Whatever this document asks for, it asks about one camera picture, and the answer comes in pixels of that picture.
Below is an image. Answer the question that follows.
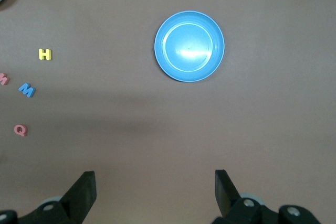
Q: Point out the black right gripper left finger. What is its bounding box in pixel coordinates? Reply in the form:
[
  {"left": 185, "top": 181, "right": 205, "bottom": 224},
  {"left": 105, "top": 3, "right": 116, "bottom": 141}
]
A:
[{"left": 0, "top": 170, "right": 97, "bottom": 224}]

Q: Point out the blue foam capital M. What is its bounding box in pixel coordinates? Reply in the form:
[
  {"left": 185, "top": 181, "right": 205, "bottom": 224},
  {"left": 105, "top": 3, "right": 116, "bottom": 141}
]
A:
[{"left": 18, "top": 83, "right": 36, "bottom": 98}]

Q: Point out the pink foam small m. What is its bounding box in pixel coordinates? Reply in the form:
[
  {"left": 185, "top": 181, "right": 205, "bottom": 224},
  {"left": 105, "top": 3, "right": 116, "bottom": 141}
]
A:
[{"left": 0, "top": 72, "right": 11, "bottom": 86}]

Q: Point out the blue plate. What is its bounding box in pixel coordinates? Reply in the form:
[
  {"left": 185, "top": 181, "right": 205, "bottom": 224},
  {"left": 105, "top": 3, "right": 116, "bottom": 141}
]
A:
[{"left": 154, "top": 10, "right": 226, "bottom": 83}]

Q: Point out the yellow foam letter H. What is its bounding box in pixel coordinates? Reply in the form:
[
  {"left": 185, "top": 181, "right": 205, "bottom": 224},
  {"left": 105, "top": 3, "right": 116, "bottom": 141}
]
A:
[{"left": 38, "top": 48, "right": 53, "bottom": 61}]

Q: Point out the pink foam letter Q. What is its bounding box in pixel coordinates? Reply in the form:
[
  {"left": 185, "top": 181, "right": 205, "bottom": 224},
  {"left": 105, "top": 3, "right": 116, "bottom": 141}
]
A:
[{"left": 13, "top": 124, "right": 28, "bottom": 137}]

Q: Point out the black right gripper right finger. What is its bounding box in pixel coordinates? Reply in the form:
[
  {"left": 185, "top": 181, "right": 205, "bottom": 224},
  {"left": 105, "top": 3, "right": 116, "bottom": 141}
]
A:
[{"left": 212, "top": 169, "right": 321, "bottom": 224}]

